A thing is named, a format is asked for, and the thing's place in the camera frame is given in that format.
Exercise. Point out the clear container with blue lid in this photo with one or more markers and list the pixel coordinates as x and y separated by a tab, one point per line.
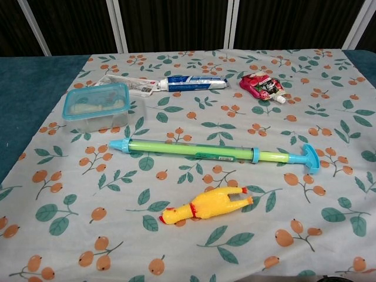
97	107

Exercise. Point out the blue and white toothpaste tube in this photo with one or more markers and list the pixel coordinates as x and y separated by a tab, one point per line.
194	83

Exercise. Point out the floral fruit print tablecloth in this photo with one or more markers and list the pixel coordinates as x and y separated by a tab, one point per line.
188	205

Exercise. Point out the blue green water pump toy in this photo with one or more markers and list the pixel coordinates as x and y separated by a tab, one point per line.
188	151

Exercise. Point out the yellow rubber chicken toy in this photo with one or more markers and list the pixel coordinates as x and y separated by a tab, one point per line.
205	207

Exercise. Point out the red spouted drink pouch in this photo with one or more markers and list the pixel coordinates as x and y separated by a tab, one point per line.
261	86

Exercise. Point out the white crumpled plastic packet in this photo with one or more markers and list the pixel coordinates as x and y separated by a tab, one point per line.
129	83

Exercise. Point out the white metal frame post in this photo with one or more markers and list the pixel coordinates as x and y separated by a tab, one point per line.
119	25
232	23
361	25
35	25

